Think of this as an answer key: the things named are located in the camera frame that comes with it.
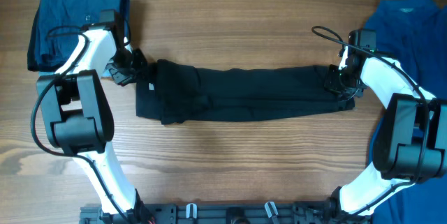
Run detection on black polo shirt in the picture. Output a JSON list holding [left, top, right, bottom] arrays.
[[135, 60, 355, 125]]

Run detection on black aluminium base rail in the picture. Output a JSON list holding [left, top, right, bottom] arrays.
[[79, 201, 336, 224]]

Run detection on folded light denim garment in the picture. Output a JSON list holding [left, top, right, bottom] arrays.
[[38, 71, 57, 78]]

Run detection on blue polo shirt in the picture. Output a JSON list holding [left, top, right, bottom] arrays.
[[365, 0, 446, 224]]

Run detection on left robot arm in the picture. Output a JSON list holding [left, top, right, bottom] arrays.
[[30, 22, 155, 223]]

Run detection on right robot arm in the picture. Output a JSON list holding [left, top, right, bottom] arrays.
[[325, 50, 446, 223]]

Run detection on folded dark blue shorts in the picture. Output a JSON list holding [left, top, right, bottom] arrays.
[[38, 0, 130, 60]]

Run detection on right black cable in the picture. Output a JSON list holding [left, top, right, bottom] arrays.
[[310, 24, 432, 218]]

